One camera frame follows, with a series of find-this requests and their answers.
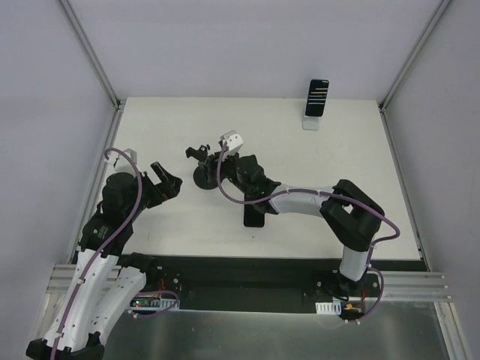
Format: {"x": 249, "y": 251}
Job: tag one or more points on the aluminium frame post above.
{"x": 425, "y": 35}
{"x": 89, "y": 52}

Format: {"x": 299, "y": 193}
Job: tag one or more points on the white phone stand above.
{"x": 310, "y": 123}

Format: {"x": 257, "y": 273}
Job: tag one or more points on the white cable duct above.
{"x": 153, "y": 304}
{"x": 328, "y": 308}

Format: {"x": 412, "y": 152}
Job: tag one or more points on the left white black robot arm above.
{"x": 89, "y": 312}

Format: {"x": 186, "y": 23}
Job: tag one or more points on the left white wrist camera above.
{"x": 126, "y": 163}

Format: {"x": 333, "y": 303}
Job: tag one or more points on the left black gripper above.
{"x": 154, "y": 184}

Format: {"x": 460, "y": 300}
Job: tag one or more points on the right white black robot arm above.
{"x": 351, "y": 214}

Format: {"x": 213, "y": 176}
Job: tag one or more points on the black round stand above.
{"x": 204, "y": 176}

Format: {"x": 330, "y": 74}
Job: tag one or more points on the left aluminium frame post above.
{"x": 89, "y": 52}

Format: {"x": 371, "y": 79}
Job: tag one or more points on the left white cable duct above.
{"x": 153, "y": 304}

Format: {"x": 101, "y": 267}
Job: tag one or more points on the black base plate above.
{"x": 262, "y": 285}

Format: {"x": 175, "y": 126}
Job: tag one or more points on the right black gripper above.
{"x": 216, "y": 161}

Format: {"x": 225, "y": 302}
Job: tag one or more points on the right aluminium frame post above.
{"x": 425, "y": 35}

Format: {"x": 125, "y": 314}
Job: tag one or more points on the right white cable duct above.
{"x": 328, "y": 308}

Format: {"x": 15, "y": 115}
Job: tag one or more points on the black clamp mount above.
{"x": 199, "y": 154}

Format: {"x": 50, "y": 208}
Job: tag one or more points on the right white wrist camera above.
{"x": 231, "y": 142}

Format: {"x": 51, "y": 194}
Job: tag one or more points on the blue edged black phone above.
{"x": 316, "y": 97}

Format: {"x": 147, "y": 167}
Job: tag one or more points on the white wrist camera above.
{"x": 231, "y": 142}
{"x": 126, "y": 163}

